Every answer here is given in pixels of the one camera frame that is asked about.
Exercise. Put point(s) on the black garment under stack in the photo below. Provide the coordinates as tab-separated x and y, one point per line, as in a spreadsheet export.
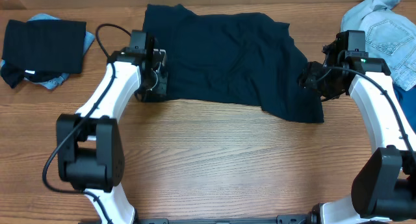
13	76

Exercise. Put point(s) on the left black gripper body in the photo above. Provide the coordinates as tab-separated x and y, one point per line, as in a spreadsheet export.
161	80

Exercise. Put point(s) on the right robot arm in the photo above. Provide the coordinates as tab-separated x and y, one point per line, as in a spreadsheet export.
384	189

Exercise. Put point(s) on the folded black shirt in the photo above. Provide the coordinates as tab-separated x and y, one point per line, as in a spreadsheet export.
45	45

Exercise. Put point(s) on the crumpled light denim jeans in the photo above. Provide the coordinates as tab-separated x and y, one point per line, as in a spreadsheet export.
388	35

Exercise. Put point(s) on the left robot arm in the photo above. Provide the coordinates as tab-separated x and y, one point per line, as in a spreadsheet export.
90	154

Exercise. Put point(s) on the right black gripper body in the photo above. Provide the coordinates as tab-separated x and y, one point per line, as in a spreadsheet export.
309	77

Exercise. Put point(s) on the black t-shirt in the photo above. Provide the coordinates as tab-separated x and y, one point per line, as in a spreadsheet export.
247	59

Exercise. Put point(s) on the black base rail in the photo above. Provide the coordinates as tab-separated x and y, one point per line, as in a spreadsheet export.
280	219

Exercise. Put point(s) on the folded light blue jeans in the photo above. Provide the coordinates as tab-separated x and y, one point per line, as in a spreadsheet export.
88	40

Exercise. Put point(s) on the dark blue garment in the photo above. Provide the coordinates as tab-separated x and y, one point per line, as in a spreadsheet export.
407	101

